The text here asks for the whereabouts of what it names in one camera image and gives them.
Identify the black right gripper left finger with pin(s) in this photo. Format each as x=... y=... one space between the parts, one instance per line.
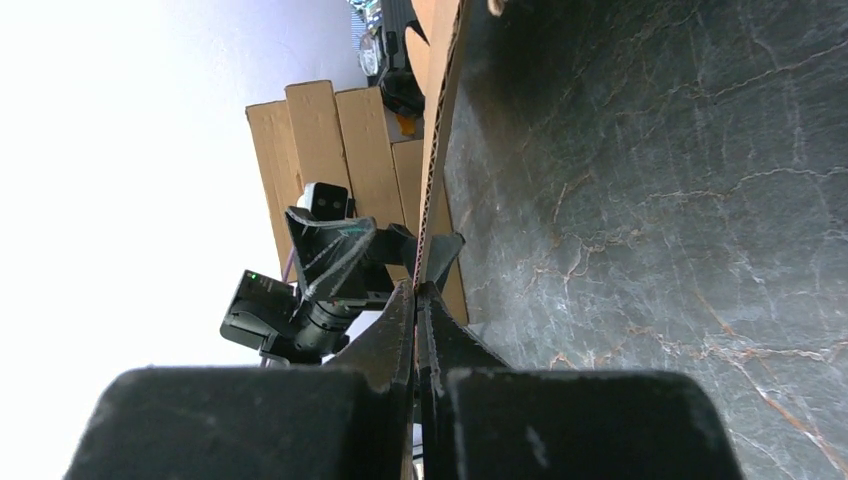
x=350 y=418

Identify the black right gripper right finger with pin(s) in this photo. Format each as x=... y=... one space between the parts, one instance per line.
x=485 y=420

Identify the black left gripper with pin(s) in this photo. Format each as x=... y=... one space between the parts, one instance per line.
x=332 y=266

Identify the brown cardboard box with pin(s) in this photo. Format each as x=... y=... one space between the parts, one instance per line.
x=435 y=53

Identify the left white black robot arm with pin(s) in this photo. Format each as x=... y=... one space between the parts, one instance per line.
x=268 y=316

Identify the leaning folded cardboard box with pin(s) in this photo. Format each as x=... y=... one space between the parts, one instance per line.
x=316 y=138

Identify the large folded cardboard box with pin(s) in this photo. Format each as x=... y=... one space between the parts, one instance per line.
x=273 y=141

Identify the lower stacked cardboard boxes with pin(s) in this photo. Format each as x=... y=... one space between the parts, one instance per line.
x=384 y=166

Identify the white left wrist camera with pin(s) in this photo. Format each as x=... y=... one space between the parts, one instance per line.
x=327 y=202

